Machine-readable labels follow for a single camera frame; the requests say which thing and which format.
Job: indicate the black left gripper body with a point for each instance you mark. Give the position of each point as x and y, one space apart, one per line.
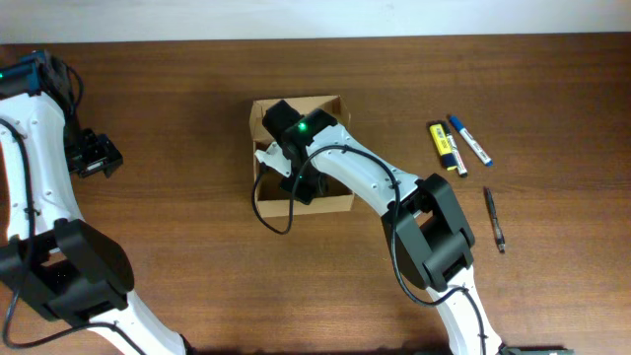
89 154

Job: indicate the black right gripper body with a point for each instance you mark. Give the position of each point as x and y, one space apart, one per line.
307 182

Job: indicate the yellow highlighter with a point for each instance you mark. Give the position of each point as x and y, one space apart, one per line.
442 145

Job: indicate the blue cap whiteboard marker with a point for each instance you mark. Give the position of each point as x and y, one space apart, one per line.
471 142

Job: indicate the black ballpoint pen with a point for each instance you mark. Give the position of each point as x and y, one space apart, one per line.
498 234

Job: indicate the black cap whiteboard marker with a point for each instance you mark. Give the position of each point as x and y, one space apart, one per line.
461 169

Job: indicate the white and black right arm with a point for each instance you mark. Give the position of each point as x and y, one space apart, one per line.
429 239

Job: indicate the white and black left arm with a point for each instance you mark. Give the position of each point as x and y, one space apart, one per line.
64 274

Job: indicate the open brown cardboard box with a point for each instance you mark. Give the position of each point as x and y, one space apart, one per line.
270 198

